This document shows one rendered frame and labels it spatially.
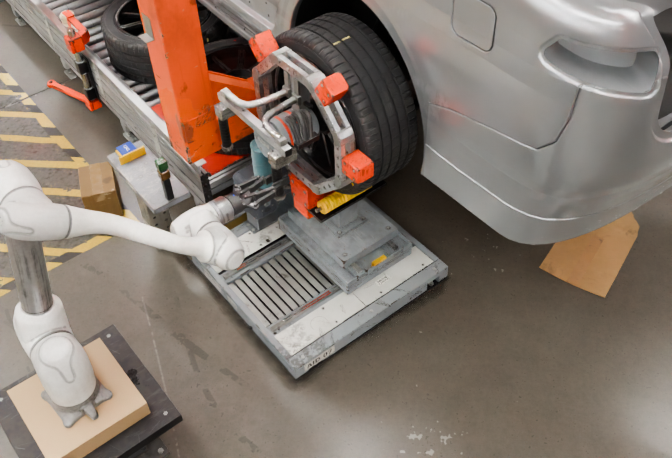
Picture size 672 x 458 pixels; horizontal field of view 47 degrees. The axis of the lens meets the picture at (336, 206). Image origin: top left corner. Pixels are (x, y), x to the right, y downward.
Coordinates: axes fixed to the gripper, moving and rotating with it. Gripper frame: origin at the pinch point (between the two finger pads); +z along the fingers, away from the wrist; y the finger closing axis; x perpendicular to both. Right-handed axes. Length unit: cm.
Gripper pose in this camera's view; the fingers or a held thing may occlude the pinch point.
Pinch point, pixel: (277, 180)
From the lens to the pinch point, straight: 272.4
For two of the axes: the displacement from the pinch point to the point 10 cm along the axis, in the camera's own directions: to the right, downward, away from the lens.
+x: -0.3, -7.1, -7.1
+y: 6.2, 5.4, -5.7
